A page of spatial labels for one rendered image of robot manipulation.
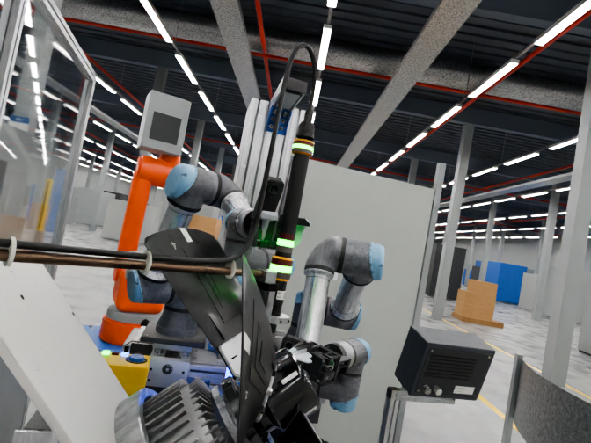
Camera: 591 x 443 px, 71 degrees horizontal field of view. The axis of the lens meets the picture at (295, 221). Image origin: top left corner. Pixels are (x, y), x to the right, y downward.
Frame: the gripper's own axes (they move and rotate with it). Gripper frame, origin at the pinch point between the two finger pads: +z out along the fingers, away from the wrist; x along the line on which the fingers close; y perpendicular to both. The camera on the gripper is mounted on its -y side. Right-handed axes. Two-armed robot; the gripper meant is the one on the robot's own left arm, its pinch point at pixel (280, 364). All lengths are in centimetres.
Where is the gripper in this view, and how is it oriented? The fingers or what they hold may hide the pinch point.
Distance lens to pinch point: 98.5
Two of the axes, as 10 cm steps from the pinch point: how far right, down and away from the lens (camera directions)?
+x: -2.6, 9.7, 0.2
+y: 7.6, 2.2, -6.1
